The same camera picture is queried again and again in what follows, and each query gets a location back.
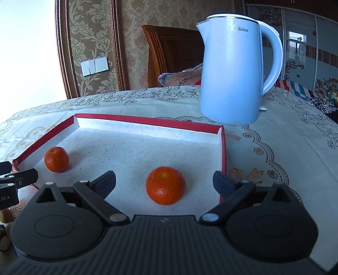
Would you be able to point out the red shallow cardboard box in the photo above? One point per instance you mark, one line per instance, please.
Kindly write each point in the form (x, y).
(132, 148)

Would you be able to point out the dark patterned cloth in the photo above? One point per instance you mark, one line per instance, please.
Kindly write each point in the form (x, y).
(320, 103)

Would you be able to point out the red white cloth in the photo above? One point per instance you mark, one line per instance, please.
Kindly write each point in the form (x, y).
(197, 82)

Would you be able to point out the mirrored sliding wardrobe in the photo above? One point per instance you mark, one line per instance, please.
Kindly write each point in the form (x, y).
(298, 26)

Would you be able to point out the striped colourful cloth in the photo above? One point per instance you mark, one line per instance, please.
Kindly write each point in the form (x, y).
(295, 90)

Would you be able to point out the tan round longan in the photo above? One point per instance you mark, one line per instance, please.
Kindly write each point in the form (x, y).
(4, 243)

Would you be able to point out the brown wall moulding frame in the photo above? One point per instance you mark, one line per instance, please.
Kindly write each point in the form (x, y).
(63, 47)

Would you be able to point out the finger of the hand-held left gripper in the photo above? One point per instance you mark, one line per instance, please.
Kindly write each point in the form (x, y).
(5, 168)
(26, 177)

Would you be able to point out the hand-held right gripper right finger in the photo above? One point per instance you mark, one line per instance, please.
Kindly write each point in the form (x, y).
(221, 182)

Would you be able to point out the brown wooden headboard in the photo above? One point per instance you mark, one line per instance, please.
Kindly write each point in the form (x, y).
(171, 53)

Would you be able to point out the pink folded quilt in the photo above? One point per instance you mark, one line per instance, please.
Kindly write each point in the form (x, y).
(179, 78)

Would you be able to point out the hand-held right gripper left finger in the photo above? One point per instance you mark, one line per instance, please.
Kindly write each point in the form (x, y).
(107, 181)

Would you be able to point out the orange tangerine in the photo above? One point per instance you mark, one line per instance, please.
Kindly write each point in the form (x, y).
(165, 185)
(56, 159)

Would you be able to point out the dark sugarcane piece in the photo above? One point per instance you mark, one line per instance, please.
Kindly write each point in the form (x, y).
(5, 215)

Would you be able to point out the light blue electric kettle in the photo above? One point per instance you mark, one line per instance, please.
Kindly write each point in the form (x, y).
(227, 79)

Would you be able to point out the white wall light switch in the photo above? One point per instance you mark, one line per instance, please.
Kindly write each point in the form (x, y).
(94, 66)

